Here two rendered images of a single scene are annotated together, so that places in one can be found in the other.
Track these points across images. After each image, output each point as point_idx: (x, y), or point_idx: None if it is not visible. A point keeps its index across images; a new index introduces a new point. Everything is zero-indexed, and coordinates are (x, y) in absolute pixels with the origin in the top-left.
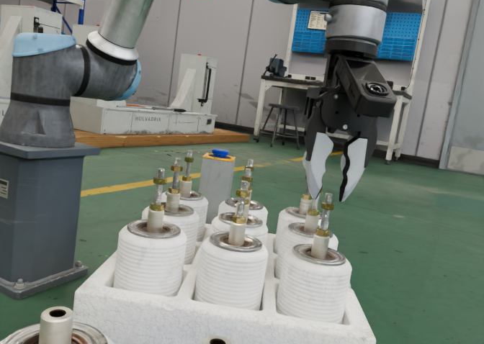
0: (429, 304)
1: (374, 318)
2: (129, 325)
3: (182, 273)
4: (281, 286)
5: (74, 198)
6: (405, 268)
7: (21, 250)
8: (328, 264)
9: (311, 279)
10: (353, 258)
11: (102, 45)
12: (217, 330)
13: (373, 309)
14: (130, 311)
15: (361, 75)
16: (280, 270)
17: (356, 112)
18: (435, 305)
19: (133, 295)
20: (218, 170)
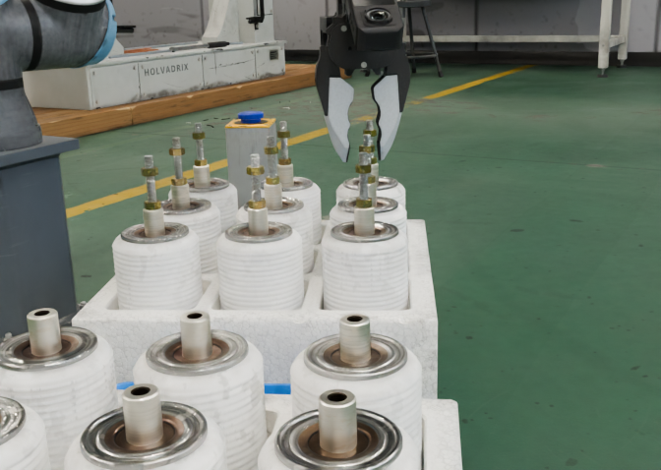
0: (600, 288)
1: (510, 317)
2: (143, 349)
3: (206, 284)
4: (324, 278)
5: (57, 214)
6: (578, 244)
7: (1, 294)
8: (372, 240)
9: (352, 262)
10: (498, 241)
11: None
12: (246, 338)
13: (510, 306)
14: (140, 332)
15: None
16: None
17: (357, 49)
18: (609, 288)
19: (141, 314)
20: (251, 144)
